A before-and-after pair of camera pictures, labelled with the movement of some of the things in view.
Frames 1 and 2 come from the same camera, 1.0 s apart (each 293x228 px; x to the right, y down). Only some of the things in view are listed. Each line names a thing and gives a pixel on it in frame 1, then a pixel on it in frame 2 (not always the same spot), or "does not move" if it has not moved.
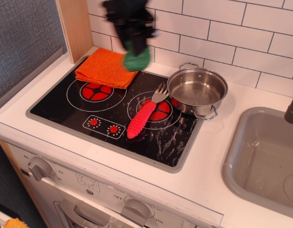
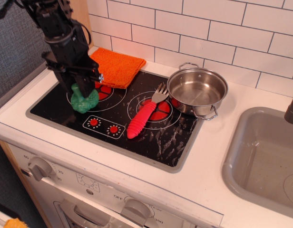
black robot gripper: (127, 14) → (71, 51)
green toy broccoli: (135, 62) → (81, 104)
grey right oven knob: (135, 212) does not move
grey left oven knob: (39, 168) does not move
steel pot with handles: (192, 88) does not move
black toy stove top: (104, 114) does not move
